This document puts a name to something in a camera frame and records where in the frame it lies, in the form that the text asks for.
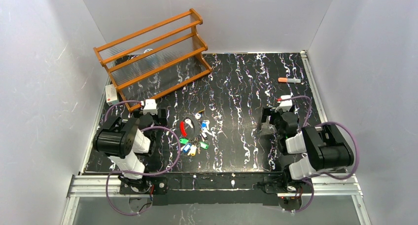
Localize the bunch of coloured keys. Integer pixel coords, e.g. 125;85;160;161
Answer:
180;110;212;156

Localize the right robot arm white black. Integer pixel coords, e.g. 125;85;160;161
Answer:
261;107;359;184

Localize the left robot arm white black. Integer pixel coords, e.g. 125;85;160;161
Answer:
93;109;167;180

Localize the orange white marker pen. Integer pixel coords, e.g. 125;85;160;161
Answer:
278;77;302;83

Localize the white red small box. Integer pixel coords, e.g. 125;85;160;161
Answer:
105;84;120;106

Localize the orange wooden shelf rack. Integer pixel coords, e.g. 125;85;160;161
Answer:
93;8;212;112

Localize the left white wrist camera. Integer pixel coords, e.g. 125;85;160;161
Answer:
140;99;158;115

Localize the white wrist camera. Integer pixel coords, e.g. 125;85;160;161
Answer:
275;95;293;112
140;99;158;115

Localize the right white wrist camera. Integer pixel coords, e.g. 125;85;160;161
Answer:
275;95;293;112

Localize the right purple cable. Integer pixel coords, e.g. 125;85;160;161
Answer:
278;95;360;214

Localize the purple cable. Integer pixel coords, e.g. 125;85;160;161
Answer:
104;100;181;216
278;95;360;214

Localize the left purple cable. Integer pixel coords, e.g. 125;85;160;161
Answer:
104;100;181;216

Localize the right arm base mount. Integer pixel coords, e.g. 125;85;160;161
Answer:
256;174;314;213

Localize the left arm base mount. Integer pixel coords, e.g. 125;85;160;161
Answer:
118;175;168;195

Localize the aluminium frame rail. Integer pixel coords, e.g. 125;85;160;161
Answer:
61;174;371;225

